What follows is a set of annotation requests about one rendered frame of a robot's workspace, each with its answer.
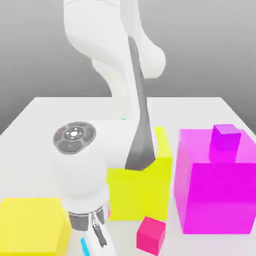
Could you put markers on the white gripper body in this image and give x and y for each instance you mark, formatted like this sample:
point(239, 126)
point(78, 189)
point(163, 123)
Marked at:
point(92, 247)

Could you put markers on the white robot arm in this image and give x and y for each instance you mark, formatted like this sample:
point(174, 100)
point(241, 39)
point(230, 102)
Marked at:
point(120, 80)

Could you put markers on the small cyan cube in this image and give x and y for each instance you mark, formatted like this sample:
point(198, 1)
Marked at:
point(84, 248)

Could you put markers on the small pink cube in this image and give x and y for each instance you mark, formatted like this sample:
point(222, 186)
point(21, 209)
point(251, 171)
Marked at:
point(150, 236)

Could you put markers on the small teal cube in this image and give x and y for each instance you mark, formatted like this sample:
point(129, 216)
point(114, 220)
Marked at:
point(123, 119)

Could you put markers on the small purple cube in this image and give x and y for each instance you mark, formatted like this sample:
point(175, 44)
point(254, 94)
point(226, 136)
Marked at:
point(224, 146)

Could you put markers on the large lime yellow box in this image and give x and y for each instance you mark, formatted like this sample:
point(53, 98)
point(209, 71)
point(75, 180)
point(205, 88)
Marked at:
point(138, 192)

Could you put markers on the large magenta box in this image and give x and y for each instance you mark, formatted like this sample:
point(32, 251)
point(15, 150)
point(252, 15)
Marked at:
point(218, 196)

